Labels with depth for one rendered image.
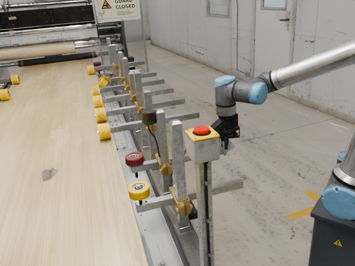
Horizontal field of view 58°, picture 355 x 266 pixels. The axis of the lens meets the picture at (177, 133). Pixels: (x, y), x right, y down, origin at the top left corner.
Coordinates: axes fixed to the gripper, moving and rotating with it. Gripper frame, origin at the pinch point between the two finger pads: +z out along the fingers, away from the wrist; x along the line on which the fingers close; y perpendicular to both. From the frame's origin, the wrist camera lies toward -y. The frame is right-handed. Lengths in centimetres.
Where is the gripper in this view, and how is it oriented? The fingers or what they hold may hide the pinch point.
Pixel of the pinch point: (223, 153)
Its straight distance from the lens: 155.3
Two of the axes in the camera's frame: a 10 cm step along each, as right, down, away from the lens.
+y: 9.6, -2.0, 2.2
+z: 0.9, 9.0, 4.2
